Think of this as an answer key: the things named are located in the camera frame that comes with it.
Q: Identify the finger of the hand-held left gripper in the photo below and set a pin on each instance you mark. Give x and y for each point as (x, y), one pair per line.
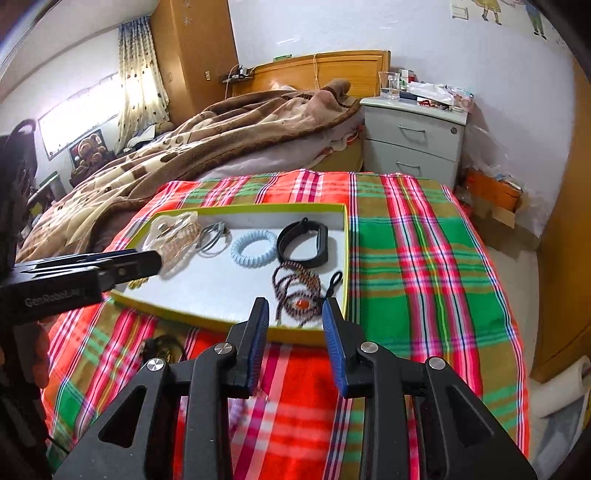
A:
(74, 261)
(134, 268)

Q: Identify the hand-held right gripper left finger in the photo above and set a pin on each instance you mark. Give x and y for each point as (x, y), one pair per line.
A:
(258, 341)

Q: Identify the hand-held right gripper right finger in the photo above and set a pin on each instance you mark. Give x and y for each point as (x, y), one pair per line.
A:
(334, 341)

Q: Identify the yellow-green cardboard box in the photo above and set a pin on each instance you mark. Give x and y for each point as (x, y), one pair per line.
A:
(251, 286)

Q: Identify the clear plastic hair claw clip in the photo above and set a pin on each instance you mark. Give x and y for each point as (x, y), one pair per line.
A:
(180, 235)

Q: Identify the black wristband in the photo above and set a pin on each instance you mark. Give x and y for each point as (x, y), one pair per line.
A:
(298, 259)

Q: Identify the person's left hand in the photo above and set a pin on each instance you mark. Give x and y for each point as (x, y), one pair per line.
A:
(34, 355)

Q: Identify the plaid cloth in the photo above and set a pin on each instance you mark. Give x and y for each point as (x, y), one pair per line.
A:
(415, 277)

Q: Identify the brown teddy bear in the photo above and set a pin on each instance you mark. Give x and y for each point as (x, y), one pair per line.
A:
(90, 150)

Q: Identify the brown patterned blanket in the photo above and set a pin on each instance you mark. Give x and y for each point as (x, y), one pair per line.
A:
(184, 138)

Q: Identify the window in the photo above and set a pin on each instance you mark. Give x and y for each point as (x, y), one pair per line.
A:
(78, 115)

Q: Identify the floral bed sheet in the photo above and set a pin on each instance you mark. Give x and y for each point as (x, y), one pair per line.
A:
(277, 159)

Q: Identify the dotted curtain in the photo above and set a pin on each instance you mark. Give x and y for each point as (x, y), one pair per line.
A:
(143, 83)

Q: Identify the grey nightstand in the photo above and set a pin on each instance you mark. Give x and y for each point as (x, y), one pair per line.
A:
(415, 138)

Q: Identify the orange box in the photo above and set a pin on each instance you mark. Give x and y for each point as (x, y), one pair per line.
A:
(496, 191)

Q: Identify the power strip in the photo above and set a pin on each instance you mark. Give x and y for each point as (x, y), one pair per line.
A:
(238, 74)

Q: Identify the wooden wardrobe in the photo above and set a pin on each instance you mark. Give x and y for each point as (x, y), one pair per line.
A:
(198, 46)

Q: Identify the white paper towel roll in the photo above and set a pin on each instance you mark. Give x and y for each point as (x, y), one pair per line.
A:
(563, 387)

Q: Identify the wooden door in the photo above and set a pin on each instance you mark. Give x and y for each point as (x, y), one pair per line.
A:
(568, 230)

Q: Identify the clear glass cup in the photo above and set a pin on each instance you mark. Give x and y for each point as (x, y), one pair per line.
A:
(389, 85)

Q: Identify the pile of papers and packets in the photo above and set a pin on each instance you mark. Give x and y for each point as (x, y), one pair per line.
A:
(434, 92)

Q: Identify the wooden headboard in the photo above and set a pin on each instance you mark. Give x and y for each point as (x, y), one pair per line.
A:
(360, 69)

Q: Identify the cartoon wall sticker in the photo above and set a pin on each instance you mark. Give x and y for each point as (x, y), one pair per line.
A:
(489, 9)

